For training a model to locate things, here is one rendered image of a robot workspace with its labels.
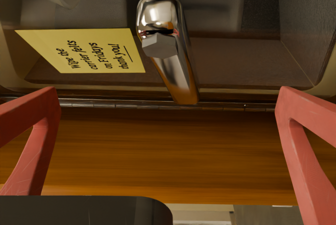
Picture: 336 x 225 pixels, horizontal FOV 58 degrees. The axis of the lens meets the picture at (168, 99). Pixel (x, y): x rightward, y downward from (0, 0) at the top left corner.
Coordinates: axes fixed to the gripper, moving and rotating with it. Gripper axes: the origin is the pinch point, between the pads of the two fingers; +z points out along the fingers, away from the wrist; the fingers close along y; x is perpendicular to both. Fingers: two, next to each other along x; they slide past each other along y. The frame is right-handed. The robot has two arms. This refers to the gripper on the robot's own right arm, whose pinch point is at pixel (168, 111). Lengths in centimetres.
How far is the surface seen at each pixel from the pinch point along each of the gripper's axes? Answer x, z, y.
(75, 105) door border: 14.3, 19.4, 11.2
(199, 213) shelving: 100, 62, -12
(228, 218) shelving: 100, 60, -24
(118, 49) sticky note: 2.4, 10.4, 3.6
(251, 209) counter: 67, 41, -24
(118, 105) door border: 14.5, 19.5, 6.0
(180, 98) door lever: 2.1, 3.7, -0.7
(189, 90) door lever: 0.9, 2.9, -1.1
